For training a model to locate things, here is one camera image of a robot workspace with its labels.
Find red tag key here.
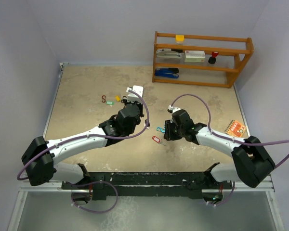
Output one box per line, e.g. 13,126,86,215
152,136,166,146

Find green tag key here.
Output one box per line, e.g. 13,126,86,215
105,101,114,105

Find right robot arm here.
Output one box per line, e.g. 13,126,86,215
164,108,276,188

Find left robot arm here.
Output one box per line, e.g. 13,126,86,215
17,102,148,189

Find blue carabiner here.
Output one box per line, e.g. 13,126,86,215
156,127,165,133

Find blue stapler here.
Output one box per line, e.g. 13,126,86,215
154,68,179,79

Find orange spiral notebook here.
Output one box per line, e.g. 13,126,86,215
225,120,247,138

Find grey stapler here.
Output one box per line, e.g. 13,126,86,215
156,48,183,59

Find wooden shelf rack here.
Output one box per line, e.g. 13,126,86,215
152,32,254,88

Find white cardboard box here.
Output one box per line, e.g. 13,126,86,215
184,51,206,63

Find yellow block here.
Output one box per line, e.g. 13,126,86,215
175,35,185,44

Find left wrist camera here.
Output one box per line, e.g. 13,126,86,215
126,85,144,103

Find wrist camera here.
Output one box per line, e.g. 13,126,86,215
167,105,180,114
126,85,144,103

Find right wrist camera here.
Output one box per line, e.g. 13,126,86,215
167,105,180,114

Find black base frame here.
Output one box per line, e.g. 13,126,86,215
62,171,232,201

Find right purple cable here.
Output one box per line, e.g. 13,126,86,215
171,93,289,207

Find purple cable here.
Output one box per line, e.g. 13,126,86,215
171,93,289,207
16,90,150,214

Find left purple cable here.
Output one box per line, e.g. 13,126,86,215
16,90,150,214

